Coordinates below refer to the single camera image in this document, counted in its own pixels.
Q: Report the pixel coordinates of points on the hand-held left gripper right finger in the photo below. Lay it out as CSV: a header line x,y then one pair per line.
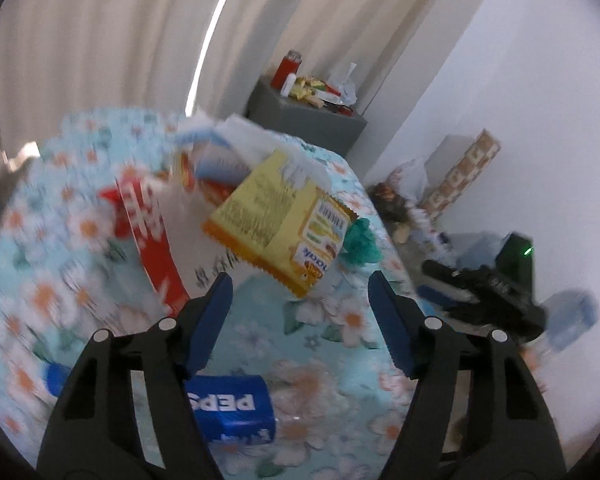
x,y
387,310

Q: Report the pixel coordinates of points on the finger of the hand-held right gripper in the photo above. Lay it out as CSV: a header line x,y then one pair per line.
x,y
437,296
442,271

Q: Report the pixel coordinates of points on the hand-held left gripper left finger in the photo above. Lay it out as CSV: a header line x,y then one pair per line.
x,y
215,310

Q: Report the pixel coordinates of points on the yellow snack packet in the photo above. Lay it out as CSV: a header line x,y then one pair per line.
x,y
265,210

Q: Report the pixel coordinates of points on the teal crumpled wrapper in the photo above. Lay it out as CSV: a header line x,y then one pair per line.
x,y
362,245

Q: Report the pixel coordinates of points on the white and red sack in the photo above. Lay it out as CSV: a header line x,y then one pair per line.
x,y
180,240

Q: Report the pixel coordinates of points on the blue soda label wrapper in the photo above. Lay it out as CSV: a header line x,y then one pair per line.
x,y
230,405

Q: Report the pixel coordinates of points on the checkered cardboard box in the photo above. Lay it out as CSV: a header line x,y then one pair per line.
x,y
462,175

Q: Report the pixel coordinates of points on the white plastic bag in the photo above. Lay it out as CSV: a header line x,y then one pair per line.
x,y
410,175

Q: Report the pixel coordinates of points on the floral light blue bedsheet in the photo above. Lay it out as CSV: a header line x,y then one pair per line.
x,y
80,285

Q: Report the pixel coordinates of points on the blue and white packet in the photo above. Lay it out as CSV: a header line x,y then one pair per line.
x,y
205,152

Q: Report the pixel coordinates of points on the grey cabinet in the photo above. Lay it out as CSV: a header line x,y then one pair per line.
x,y
305,125

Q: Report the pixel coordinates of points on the clear plastic bag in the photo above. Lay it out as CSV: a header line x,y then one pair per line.
x,y
342,87

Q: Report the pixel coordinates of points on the small white bottle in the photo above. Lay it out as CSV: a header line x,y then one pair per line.
x,y
289,85

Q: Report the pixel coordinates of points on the red thermos flask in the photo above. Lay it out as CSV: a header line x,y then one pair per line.
x,y
286,67

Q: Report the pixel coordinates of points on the beige curtain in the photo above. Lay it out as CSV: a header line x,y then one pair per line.
x,y
105,35

